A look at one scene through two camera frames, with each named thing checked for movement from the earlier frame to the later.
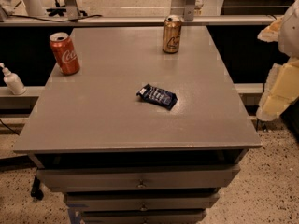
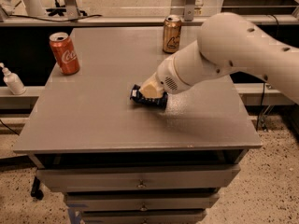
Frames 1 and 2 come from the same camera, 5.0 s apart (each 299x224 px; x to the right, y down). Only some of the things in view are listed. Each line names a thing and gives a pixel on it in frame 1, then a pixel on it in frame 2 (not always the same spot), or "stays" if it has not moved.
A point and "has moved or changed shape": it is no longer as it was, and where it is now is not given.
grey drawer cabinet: x=120 y=159 stays
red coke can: x=64 y=53 stays
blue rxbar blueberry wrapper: x=157 y=96 has moved or changed shape
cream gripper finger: x=270 y=34 to x=152 y=88
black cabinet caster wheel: x=35 y=190 stays
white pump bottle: x=13 y=80 stays
